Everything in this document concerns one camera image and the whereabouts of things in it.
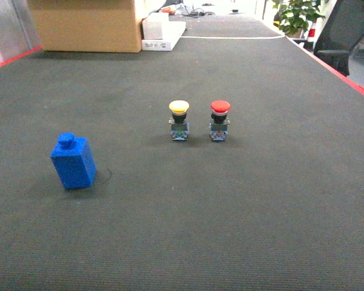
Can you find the blue block part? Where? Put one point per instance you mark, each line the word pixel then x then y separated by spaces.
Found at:
pixel 73 161

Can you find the yellow mushroom push button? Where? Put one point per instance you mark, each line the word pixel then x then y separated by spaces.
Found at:
pixel 179 125

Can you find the red mushroom push button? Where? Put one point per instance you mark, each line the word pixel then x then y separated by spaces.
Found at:
pixel 218 127

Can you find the white flat carton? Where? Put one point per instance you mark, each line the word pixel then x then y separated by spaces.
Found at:
pixel 167 44

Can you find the white small box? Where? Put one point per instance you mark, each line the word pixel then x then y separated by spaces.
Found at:
pixel 154 26

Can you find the brown cardboard box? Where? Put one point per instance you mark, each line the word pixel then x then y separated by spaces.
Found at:
pixel 88 26

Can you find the green potted plant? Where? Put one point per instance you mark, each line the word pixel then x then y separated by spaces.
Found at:
pixel 294 15

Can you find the black office chair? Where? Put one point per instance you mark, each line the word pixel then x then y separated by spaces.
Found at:
pixel 342 32

